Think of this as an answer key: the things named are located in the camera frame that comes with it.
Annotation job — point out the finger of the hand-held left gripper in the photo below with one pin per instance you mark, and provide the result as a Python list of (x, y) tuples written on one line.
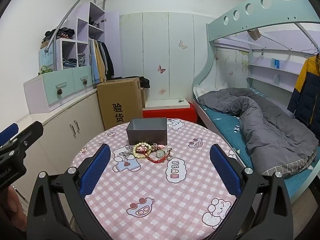
[(27, 135), (8, 132)]

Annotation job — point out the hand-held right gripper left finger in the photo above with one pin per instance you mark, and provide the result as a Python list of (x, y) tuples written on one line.
[(98, 168)]

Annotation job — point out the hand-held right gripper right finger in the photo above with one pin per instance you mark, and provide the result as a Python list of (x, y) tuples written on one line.
[(223, 168)]

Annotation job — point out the grey metal box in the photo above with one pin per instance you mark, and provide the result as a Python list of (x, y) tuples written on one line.
[(147, 132)]

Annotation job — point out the person's left hand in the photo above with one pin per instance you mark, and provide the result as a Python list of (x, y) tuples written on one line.
[(15, 207)]

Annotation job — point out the low white cabinet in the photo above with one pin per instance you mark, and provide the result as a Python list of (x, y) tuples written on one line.
[(62, 122)]

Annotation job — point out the teal bedsheet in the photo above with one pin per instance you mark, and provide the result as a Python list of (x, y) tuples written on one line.
[(225, 122)]

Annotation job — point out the pale green drawer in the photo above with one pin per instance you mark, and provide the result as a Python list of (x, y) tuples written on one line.
[(58, 86), (81, 77)]

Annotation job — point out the grey duvet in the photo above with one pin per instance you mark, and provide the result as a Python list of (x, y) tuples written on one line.
[(270, 130)]

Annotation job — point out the pink checked tablecloth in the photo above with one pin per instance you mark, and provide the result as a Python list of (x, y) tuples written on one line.
[(155, 195)]

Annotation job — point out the green plant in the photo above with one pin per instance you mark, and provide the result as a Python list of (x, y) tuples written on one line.
[(46, 70)]

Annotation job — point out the large cardboard box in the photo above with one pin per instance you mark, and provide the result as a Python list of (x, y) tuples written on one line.
[(120, 102)]

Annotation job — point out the red stool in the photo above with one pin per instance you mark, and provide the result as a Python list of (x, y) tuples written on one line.
[(170, 115)]

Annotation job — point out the light blue storage box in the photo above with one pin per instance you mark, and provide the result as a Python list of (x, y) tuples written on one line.
[(46, 58)]

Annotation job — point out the white pillow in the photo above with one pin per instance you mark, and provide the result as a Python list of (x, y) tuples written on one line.
[(203, 90)]

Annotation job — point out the small cardboard box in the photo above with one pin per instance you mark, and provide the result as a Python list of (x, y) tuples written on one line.
[(143, 98)]

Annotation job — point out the folded jeans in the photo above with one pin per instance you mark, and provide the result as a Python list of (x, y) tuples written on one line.
[(69, 63)]

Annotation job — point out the white board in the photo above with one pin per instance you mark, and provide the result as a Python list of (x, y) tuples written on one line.
[(167, 104)]

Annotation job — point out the folded grey clothes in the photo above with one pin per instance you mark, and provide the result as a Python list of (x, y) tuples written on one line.
[(81, 59)]

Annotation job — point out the light blue shirt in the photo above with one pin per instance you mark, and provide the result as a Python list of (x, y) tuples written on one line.
[(93, 65)]

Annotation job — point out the black cloth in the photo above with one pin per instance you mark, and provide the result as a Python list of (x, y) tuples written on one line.
[(145, 82)]

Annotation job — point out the dark clothes pile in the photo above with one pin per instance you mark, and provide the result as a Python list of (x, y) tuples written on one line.
[(58, 33)]

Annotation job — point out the black hanging jacket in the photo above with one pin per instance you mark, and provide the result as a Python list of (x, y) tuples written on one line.
[(108, 62)]

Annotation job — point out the yellow and navy jacket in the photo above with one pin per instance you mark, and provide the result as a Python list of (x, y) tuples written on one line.
[(306, 85)]

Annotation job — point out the blue container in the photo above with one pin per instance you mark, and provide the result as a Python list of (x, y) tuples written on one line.
[(276, 63)]

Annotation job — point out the white stair cabinet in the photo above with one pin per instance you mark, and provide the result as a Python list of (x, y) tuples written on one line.
[(82, 27)]

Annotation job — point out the white wardrobe butterfly stickers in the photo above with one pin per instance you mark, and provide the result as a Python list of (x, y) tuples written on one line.
[(165, 55)]

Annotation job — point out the grey metal handrail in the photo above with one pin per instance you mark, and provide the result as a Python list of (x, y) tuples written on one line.
[(72, 12)]

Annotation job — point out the beige cloth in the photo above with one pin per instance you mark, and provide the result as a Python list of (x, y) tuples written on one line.
[(255, 33)]

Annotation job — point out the pale green bunk bed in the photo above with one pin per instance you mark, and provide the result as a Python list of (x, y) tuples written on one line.
[(250, 12)]

